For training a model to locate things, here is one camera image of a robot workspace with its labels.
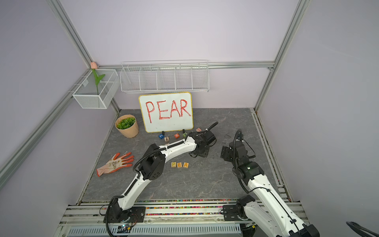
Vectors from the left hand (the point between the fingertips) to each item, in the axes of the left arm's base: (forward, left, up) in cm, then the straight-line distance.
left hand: (203, 154), depth 94 cm
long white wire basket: (+44, +16, +29) cm, 55 cm away
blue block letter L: (+17, +28, -2) cm, 33 cm away
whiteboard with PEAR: (+26, +20, +13) cm, 36 cm away
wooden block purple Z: (+14, +24, -1) cm, 28 cm away
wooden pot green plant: (+20, +48, +10) cm, 53 cm away
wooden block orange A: (-7, +11, 0) cm, 13 cm away
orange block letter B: (+16, +17, -1) cm, 24 cm away
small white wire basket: (+30, +68, +28) cm, 80 cm away
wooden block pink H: (+21, +1, -1) cm, 21 cm away
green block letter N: (+17, +11, -1) cm, 20 cm away
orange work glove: (-2, +55, -1) cm, 55 cm away
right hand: (-5, -14, +14) cm, 21 cm away
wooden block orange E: (-6, +15, 0) cm, 17 cm away
